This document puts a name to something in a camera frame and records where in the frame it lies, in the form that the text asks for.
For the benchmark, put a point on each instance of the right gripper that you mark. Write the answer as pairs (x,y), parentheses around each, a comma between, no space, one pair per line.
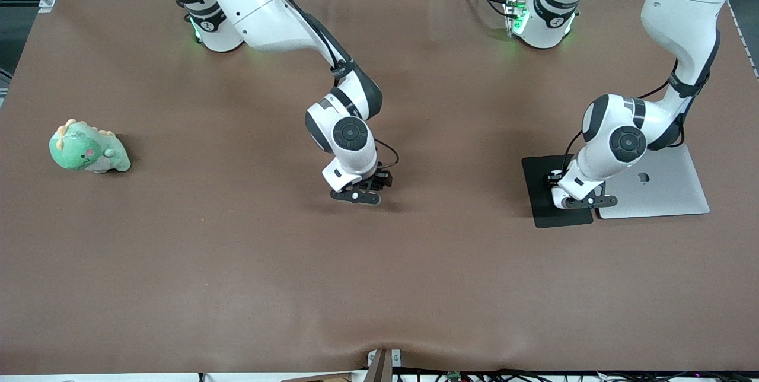
(383,179)

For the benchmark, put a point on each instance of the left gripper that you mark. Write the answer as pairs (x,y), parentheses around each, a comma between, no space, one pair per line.
(553,180)

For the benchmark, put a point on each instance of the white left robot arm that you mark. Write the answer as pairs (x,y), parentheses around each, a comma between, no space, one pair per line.
(688,2)

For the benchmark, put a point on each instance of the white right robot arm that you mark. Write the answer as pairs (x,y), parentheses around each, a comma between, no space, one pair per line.
(267,8)

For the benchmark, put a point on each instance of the black mouse pad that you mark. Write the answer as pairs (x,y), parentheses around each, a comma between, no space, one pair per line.
(536,210)

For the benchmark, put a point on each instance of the brown table cover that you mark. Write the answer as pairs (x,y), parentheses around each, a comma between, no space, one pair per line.
(379,281)

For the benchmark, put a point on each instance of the silver laptop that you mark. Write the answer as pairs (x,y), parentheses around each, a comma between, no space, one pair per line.
(670,192)

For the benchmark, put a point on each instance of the small green circuit board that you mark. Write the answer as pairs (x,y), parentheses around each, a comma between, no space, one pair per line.
(454,376)

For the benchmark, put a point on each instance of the green dinosaur plush toy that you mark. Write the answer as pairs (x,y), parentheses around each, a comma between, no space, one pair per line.
(77,150)

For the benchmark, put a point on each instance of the metal table edge bracket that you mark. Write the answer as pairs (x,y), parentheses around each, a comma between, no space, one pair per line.
(379,367)

